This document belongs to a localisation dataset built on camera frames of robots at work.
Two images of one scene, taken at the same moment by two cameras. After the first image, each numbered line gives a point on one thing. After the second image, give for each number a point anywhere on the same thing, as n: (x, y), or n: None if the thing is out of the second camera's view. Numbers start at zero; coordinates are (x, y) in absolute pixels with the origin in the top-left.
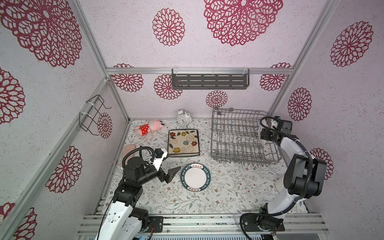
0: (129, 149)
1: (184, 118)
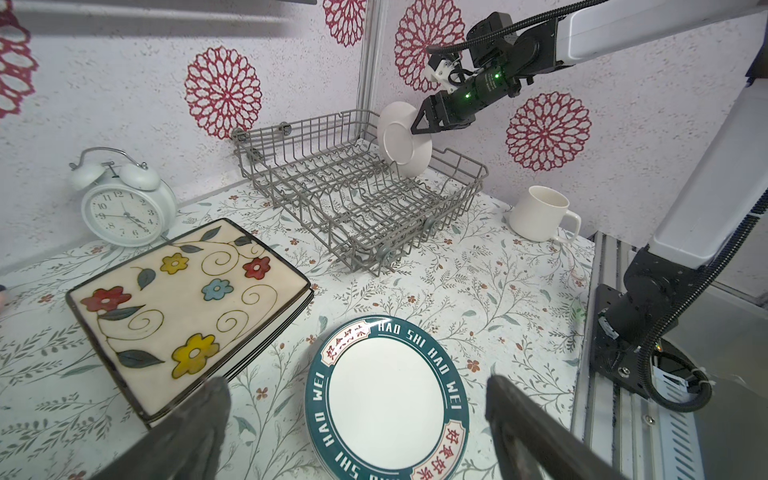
0: None
1: (125, 203)
